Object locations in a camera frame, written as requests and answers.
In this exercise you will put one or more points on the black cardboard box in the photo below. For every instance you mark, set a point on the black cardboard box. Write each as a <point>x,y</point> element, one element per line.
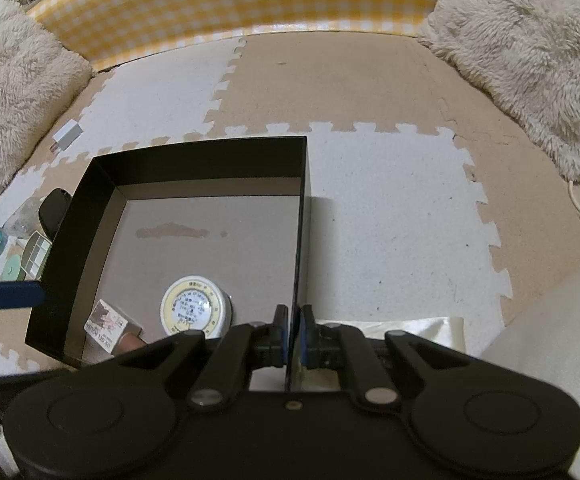
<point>194,170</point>

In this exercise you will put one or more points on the round yellow-rimmed tin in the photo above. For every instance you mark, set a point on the round yellow-rimmed tin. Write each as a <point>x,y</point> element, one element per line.
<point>192,307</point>

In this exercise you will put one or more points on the yellow checked padded bumper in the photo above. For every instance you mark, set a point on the yellow checked padded bumper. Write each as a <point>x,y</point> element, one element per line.
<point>229,5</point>

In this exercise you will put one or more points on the white charger plug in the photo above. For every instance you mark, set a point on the white charger plug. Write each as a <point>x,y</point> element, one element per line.
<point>67,135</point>

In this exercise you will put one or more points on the cream fluffy cushion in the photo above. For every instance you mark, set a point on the cream fluffy cushion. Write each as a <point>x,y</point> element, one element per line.
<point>530,45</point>
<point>14,85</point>

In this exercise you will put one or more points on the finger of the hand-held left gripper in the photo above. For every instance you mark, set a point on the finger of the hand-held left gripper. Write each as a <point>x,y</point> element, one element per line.
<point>9,295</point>

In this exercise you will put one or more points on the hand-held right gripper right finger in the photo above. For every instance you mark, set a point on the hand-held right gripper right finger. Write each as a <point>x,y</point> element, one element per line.
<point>306,332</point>

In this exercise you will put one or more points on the black oval hard case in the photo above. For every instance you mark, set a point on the black oval hard case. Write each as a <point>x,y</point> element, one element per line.
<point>54,210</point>

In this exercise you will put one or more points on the white watch band tool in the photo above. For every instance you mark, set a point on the white watch band tool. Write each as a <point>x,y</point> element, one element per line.
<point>36,255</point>

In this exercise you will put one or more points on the clear plastic bit case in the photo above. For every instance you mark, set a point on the clear plastic bit case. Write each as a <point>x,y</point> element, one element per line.
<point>19,217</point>

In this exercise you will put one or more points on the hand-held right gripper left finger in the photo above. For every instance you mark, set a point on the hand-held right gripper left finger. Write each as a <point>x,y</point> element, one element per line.
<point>282,332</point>

